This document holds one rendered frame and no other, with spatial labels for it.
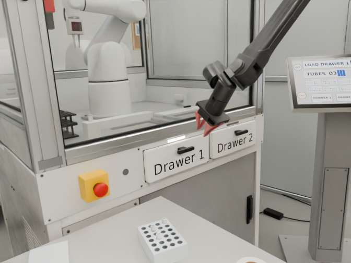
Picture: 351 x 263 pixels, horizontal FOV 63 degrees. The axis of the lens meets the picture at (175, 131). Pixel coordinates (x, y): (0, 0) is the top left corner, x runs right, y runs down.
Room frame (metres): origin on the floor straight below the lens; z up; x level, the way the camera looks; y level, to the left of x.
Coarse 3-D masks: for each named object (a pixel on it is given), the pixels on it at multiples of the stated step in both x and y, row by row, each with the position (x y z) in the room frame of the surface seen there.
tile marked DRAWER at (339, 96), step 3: (336, 93) 1.35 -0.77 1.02; (339, 93) 1.35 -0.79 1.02; (342, 93) 1.35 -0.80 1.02; (345, 93) 1.35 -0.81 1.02; (348, 93) 1.34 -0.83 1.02; (336, 96) 1.34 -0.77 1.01; (339, 96) 1.34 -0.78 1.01; (342, 96) 1.34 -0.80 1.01; (345, 96) 1.34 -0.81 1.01; (348, 96) 1.33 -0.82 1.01; (336, 99) 1.33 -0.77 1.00; (339, 99) 1.33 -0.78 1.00; (342, 99) 1.33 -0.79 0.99; (345, 99) 1.33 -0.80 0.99; (348, 99) 1.32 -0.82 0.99
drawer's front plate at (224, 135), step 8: (224, 128) 1.13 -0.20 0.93; (232, 128) 1.15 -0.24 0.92; (240, 128) 1.19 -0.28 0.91; (248, 128) 1.22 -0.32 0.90; (216, 136) 1.09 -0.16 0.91; (224, 136) 1.12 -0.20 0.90; (232, 136) 1.15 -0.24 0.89; (240, 136) 1.19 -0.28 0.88; (248, 136) 1.22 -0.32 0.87; (216, 144) 1.09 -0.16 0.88; (224, 144) 1.12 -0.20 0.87; (232, 144) 1.15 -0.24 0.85; (248, 144) 1.22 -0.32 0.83; (216, 152) 1.09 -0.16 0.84; (224, 152) 1.12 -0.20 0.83
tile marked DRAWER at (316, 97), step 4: (312, 96) 1.36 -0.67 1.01; (316, 96) 1.36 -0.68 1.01; (320, 96) 1.36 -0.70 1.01; (324, 96) 1.35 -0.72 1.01; (328, 96) 1.35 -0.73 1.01; (332, 96) 1.35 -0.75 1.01; (312, 100) 1.35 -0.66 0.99; (316, 100) 1.35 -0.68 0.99; (320, 100) 1.34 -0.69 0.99; (324, 100) 1.34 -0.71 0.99; (328, 100) 1.34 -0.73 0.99; (332, 100) 1.33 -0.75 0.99
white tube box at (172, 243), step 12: (144, 228) 0.65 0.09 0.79; (156, 228) 0.64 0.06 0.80; (168, 228) 0.64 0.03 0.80; (144, 240) 0.60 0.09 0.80; (156, 240) 0.59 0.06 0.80; (168, 240) 0.60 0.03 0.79; (180, 240) 0.59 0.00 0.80; (156, 252) 0.55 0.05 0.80; (168, 252) 0.56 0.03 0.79; (180, 252) 0.57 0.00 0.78
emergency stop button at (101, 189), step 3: (99, 183) 0.72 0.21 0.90; (102, 183) 0.72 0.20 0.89; (96, 186) 0.71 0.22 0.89; (99, 186) 0.71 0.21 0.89; (102, 186) 0.71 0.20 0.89; (105, 186) 0.72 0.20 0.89; (96, 189) 0.70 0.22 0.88; (99, 189) 0.71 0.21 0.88; (102, 189) 0.71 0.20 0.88; (105, 189) 0.72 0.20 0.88; (96, 192) 0.70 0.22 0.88; (99, 192) 0.71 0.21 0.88; (102, 192) 0.71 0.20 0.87; (105, 192) 0.72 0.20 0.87; (96, 195) 0.70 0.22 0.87; (99, 195) 0.71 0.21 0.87; (102, 195) 0.71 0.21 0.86
